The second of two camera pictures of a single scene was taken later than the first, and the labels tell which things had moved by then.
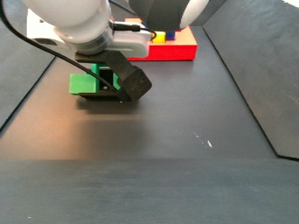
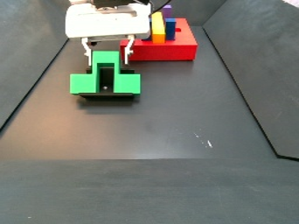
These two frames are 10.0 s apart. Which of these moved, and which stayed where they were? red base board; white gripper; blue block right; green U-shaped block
Moved: green U-shaped block; white gripper
Stayed: blue block right; red base board
